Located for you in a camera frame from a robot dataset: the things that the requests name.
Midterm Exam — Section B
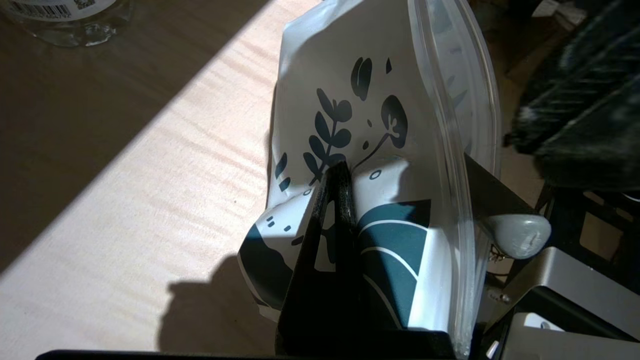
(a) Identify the clear water bottle black cap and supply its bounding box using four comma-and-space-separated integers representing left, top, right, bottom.
0, 0, 135, 48

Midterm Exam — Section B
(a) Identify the white toothbrush with dark head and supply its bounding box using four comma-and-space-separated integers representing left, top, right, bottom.
462, 152, 552, 260

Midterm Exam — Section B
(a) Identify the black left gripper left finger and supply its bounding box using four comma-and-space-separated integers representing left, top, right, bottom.
275, 161, 357, 357

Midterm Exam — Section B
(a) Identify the white robot torso base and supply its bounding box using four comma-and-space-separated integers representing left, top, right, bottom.
480, 190, 640, 360

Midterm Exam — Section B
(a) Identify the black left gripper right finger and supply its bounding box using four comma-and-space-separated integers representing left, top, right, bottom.
345, 162, 373, 332

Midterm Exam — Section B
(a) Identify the beige wooden shelf cabinet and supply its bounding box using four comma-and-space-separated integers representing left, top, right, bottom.
0, 0, 546, 353

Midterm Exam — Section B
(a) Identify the blue patterned plastic bag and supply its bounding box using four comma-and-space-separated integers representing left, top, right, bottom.
237, 0, 502, 360

